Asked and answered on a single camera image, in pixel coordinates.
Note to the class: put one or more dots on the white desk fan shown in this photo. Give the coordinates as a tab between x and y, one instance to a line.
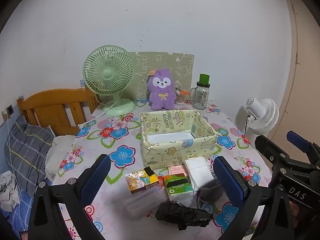
265	115

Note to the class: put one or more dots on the glass mug jar green lid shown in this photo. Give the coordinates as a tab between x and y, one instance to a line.
200	97

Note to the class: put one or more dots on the clear plastic pack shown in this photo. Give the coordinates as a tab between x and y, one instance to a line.
145	202

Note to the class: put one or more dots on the wooden bed headboard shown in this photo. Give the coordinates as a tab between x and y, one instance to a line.
50	100

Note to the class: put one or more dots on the white cloth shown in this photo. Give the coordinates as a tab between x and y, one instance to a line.
57	152

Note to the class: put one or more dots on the white tissue pack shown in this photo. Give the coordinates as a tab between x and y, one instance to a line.
198	172

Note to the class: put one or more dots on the cartoon animal tissue pack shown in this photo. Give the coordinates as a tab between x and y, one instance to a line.
137	181

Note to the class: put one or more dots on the floral tablecloth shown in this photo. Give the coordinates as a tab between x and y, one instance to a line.
117	140

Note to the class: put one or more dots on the grey plaid pillow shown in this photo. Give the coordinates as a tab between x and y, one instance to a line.
25	150

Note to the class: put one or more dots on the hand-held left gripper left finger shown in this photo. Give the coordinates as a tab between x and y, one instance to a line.
96	177

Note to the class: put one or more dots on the beige door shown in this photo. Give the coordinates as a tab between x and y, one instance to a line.
300	67

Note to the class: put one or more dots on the green tissue pack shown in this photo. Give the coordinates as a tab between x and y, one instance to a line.
178	187

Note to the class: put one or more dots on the pink tissue pack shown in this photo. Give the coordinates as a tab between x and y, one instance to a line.
177	169

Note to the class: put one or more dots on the grey sock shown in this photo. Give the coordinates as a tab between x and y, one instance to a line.
211	191

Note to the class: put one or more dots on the purple plush toy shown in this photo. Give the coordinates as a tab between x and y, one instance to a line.
161	97

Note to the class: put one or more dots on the wall socket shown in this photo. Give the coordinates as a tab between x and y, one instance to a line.
10	110

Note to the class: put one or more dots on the blue bed sheet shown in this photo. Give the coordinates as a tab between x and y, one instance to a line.
20	215

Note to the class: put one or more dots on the crumpled grey cloth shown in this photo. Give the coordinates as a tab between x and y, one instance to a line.
7	192

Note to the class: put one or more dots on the green desk fan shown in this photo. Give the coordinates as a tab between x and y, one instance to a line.
108	73

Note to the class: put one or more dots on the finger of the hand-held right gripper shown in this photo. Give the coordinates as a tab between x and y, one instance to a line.
297	140
272	152

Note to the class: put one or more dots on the black plastic bag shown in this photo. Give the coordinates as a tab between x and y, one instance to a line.
180	213

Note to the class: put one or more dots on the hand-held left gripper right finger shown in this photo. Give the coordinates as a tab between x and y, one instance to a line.
226	177

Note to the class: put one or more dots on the yellow printed storage box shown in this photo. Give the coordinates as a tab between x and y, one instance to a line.
165	152

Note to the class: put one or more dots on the printed cardboard sheet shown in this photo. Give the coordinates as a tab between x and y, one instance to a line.
162	60

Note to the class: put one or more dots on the cotton swab container orange lid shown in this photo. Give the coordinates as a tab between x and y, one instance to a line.
179	98

